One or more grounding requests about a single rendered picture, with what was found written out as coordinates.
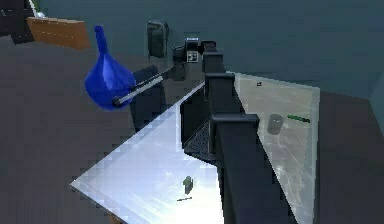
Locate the small grey object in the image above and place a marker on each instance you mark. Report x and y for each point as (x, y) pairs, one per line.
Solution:
(188, 184)

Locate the black cabinet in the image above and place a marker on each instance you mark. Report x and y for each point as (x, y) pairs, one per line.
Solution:
(15, 23)

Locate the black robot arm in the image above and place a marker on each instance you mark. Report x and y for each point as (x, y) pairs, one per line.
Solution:
(240, 166)

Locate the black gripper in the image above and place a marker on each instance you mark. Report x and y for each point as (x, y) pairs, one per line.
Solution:
(178, 59)

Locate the dark grey cup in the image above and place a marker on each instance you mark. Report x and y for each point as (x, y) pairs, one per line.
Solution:
(275, 125)

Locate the thin dark pencil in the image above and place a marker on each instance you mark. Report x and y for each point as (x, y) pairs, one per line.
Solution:
(184, 199)

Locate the black open laptop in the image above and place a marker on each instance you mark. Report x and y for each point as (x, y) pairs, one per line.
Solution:
(195, 116)

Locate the dark grey bin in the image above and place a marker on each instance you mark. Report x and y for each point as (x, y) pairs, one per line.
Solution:
(156, 40)

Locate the pale glossy table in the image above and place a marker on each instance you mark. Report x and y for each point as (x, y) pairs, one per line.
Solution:
(146, 166)

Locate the dark chair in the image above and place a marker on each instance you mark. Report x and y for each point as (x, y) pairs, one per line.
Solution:
(148, 106)

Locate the blue vase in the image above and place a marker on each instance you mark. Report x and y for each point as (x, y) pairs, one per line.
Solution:
(106, 80)

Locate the brown wooden cupboard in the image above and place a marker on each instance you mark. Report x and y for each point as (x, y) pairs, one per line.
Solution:
(60, 33)

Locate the green pen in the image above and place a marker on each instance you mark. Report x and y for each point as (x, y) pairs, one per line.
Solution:
(298, 118)

